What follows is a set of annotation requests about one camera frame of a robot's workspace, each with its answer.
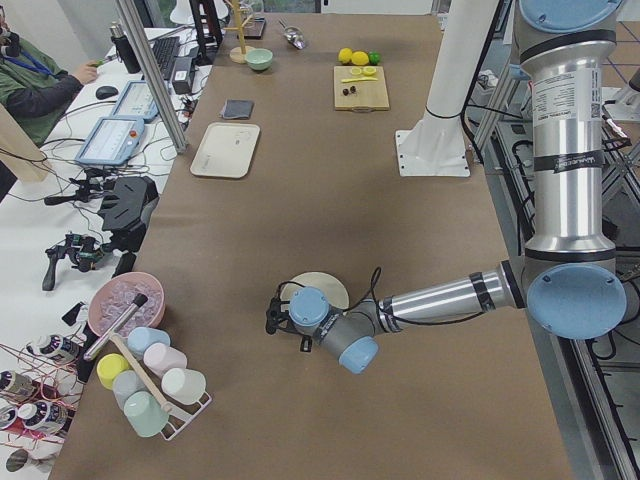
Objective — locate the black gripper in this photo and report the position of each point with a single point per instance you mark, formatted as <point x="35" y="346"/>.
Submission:
<point x="301" y="341"/>

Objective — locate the cream round plate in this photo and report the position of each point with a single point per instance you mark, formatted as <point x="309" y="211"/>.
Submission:
<point x="332" y="287"/>

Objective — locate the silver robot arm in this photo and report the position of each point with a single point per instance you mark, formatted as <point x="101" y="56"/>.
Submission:
<point x="566" y="277"/>

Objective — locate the cream rabbit tray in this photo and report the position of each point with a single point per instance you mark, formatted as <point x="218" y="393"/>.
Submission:
<point x="226" y="150"/>

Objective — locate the white plastic cup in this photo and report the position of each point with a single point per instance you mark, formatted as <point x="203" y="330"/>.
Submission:
<point x="184" y="385"/>

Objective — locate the pink plastic cup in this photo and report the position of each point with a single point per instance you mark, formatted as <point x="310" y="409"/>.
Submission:
<point x="159" y="358"/>

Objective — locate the metal scoop with black tip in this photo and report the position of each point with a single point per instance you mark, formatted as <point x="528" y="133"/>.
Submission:
<point x="92" y="351"/>

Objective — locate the blue plastic cup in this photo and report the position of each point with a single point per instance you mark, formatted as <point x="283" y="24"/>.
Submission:
<point x="141" y="338"/>

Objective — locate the mint plastic cup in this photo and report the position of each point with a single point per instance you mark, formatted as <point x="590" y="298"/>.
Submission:
<point x="145" y="414"/>

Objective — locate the grey plastic cup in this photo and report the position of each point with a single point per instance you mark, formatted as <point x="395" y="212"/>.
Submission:
<point x="125" y="384"/>

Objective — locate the pink bowl of ice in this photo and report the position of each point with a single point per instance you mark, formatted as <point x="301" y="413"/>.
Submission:
<point x="113" y="298"/>

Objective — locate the yellow plastic cup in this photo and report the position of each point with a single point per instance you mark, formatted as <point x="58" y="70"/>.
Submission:
<point x="109" y="367"/>

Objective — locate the black perforated stand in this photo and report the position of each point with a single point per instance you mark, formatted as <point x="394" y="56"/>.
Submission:
<point x="126" y="211"/>

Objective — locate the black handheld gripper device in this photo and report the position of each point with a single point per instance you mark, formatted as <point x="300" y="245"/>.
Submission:
<point x="84" y="252"/>

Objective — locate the grey folded cloth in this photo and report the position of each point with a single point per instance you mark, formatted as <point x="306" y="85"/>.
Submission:
<point x="235" y="109"/>

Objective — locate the bamboo cutting board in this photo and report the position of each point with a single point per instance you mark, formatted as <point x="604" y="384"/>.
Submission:
<point x="370" y="96"/>

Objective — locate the near blue teach pendant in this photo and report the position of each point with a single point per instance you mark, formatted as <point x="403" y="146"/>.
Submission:
<point x="112" y="141"/>

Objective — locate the blue teach pendant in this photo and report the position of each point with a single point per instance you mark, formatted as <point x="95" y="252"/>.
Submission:
<point x="112" y="141"/>
<point x="137" y="100"/>

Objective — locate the yellow plastic knife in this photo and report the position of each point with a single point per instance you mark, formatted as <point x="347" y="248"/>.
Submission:
<point x="359" y="79"/>

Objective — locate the far blue teach pendant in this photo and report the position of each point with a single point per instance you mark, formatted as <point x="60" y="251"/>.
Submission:
<point x="137" y="100"/>

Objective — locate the mint green bowl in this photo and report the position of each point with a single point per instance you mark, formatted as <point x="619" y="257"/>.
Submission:
<point x="259" y="59"/>

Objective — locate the wooden mug tree stand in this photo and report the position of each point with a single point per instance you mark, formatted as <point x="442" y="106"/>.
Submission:
<point x="243" y="17"/>

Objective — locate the lower whole lemon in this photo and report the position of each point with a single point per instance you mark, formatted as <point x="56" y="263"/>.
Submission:
<point x="345" y="56"/>

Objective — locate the whole lemon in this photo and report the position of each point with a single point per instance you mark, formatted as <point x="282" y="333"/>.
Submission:
<point x="359" y="58"/>
<point x="345" y="56"/>

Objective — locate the upper whole lemon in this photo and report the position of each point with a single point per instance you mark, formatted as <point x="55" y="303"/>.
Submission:
<point x="359" y="58"/>

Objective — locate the green lime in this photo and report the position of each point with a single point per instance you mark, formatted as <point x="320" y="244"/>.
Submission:
<point x="374" y="58"/>

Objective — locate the metal ice scoop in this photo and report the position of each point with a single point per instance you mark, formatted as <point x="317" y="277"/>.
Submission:
<point x="293" y="35"/>

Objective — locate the black computer mouse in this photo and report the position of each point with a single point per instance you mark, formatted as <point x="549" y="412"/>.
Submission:
<point x="106" y="92"/>

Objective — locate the black keyboard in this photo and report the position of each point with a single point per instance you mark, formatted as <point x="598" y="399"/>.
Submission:
<point x="165" y="51"/>

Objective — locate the black water bottle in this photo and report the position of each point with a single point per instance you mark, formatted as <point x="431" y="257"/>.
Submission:
<point x="123" y="48"/>

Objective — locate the seated person green vest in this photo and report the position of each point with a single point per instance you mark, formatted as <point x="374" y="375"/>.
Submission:
<point x="35" y="90"/>

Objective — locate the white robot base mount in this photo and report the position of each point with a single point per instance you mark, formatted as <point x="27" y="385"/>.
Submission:
<point x="435" y="146"/>

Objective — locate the aluminium frame post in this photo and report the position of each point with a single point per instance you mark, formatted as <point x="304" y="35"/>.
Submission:
<point x="129" y="16"/>

